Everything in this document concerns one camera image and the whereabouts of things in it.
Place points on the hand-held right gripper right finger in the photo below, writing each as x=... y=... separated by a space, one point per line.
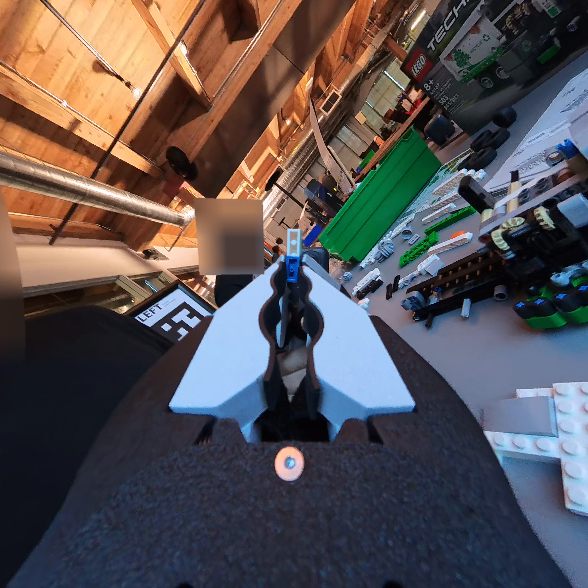
x=363 y=363

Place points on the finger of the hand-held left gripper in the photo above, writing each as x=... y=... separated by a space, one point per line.
x=285 y=317

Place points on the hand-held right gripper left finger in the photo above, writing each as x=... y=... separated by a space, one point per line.
x=225 y=363

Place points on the small blue lego piece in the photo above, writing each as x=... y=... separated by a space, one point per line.
x=292 y=268

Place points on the white long lego plate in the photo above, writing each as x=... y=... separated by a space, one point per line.
x=294 y=242

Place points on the white lego plate assembly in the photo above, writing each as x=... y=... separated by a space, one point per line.
x=565 y=441

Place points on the white black lego connector block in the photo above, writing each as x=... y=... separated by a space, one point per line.
x=369 y=282

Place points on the white lego gear cluster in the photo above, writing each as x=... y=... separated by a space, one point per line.
x=377 y=252

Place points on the black lego axle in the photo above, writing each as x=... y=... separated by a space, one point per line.
x=429 y=319

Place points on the white lego connector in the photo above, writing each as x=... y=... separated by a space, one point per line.
x=409 y=279

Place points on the grey round lego tile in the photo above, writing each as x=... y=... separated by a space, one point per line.
x=411 y=235

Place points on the green lego plate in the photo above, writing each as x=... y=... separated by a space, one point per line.
x=418 y=250

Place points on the white angled lego piece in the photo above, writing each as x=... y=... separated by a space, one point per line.
x=432 y=265

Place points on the grey lego axle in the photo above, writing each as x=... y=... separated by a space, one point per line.
x=466 y=307

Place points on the white short lego beam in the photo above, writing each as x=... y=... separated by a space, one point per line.
x=459 y=183
x=438 y=212

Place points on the green lego beam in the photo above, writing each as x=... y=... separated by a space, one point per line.
x=452 y=219

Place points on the grey lego bushing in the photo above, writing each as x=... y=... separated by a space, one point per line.
x=500 y=291

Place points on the black lego tire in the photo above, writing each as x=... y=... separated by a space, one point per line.
x=477 y=159
x=490 y=139
x=505 y=117

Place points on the green black lego technic assembly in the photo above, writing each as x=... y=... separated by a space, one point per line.
x=551 y=310

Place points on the partly built lego technic vehicle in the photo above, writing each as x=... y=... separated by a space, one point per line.
x=528 y=229

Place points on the lego set box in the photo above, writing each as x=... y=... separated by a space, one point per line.
x=487 y=59

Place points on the person's left hand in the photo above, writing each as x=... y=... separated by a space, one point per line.
x=293 y=367

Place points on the black framed marker sign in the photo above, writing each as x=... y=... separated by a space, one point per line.
x=179 y=317

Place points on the green plastic bin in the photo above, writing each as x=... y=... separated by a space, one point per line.
x=381 y=197

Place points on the green printed paper sheet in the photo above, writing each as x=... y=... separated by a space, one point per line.
x=436 y=183

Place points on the black round ceiling lamp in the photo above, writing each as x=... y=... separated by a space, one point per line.
x=182 y=163

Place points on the white instruction booklet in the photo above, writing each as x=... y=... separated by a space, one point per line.
x=551 y=128

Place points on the silver duct pipe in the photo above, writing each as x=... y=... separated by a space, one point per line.
x=92 y=193

